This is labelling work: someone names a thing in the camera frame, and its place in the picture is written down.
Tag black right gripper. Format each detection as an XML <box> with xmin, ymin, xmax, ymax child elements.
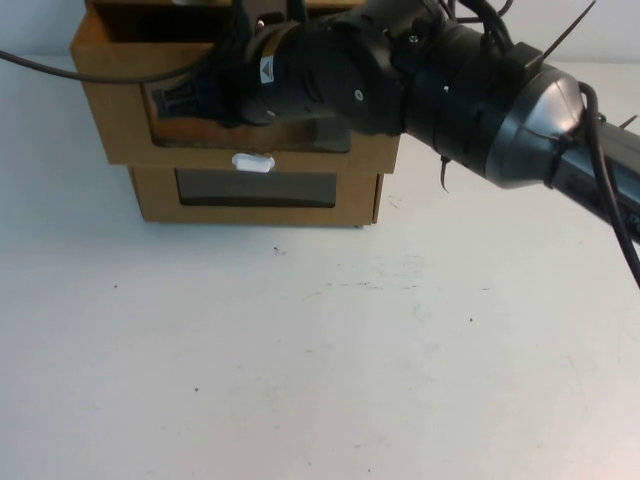
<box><xmin>152</xmin><ymin>23</ymin><xmax>322</xmax><ymax>129</ymax></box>

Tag brown cardboard drawer with window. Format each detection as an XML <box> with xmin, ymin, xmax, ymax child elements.
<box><xmin>69</xmin><ymin>7</ymin><xmax>402</xmax><ymax>176</ymax></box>

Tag white plastic drawer handle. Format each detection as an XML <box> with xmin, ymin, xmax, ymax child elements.
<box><xmin>230</xmin><ymin>152</ymin><xmax>277</xmax><ymax>175</ymax></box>

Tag brown cardboard box with window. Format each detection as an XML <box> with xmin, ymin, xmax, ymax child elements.
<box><xmin>128</xmin><ymin>164</ymin><xmax>387</xmax><ymax>230</ymax></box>

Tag brown cardboard drawer shell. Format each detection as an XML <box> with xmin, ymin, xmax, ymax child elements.
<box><xmin>83</xmin><ymin>0</ymin><xmax>364</xmax><ymax>11</ymax></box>

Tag black zip tie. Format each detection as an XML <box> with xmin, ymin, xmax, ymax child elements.
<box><xmin>437</xmin><ymin>152</ymin><xmax>453</xmax><ymax>195</ymax></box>
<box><xmin>544</xmin><ymin>132</ymin><xmax>584</xmax><ymax>190</ymax></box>
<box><xmin>512</xmin><ymin>0</ymin><xmax>599</xmax><ymax>75</ymax></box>

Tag thin black cable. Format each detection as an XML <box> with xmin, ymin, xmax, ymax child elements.
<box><xmin>0</xmin><ymin>48</ymin><xmax>201</xmax><ymax>84</ymax></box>

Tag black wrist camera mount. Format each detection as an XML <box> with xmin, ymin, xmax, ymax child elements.
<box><xmin>232</xmin><ymin>0</ymin><xmax>314</xmax><ymax>39</ymax></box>

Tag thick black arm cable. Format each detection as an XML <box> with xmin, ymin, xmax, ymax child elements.
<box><xmin>442</xmin><ymin>0</ymin><xmax>516</xmax><ymax>51</ymax></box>

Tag black camera cable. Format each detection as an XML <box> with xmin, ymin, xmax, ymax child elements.
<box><xmin>577</xmin><ymin>82</ymin><xmax>640</xmax><ymax>291</ymax></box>

